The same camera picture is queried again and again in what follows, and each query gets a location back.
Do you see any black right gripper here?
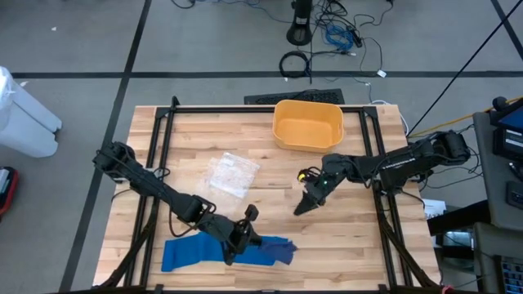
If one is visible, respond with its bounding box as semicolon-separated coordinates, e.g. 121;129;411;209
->
293;154;352;216

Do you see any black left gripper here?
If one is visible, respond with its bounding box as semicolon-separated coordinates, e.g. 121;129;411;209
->
199;203;262;266

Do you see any bright blue elastic bandage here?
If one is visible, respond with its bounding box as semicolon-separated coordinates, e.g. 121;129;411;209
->
161;231;295;274

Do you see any yellow plastic bin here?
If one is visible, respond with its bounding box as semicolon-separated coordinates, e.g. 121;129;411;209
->
272;99;345;154

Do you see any black keyboard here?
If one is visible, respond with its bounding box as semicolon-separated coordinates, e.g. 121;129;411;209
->
244;88;346;105

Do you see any white paper box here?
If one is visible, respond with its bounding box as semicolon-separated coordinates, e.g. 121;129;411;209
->
423;198;447;221

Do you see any silver metal box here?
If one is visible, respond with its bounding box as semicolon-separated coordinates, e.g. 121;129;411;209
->
443;230;475;248

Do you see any black power adapter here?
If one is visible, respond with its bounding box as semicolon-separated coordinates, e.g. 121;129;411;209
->
349;26;364;48

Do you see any black stand base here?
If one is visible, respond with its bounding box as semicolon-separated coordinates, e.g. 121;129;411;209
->
286;0;314;47

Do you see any grey equipment cart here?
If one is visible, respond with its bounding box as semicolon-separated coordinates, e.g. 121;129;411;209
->
472;109;523;232

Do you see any black monitor device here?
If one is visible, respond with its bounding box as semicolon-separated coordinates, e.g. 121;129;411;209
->
489;104;523;161

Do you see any keypad with blue keys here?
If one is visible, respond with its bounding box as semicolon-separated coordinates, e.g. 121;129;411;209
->
496;255;523;294

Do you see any red and black case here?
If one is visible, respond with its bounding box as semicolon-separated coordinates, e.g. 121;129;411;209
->
0;166;20;217

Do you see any white trash bin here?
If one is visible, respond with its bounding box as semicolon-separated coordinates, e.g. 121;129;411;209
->
0;65;63;159

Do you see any black metal table frame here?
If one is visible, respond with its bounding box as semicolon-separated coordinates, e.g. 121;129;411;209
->
93;96;442;294

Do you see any coiled black cable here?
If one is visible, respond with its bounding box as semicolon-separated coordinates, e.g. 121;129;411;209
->
279;50;312;79

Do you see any yellow cable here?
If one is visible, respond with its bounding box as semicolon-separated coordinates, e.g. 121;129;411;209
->
408;96;523;139

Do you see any coiled blue cable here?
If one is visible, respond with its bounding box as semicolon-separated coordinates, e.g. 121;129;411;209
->
324;24;355;52

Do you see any long straight black cable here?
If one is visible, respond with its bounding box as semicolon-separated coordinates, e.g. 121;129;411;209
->
407;0;523;136

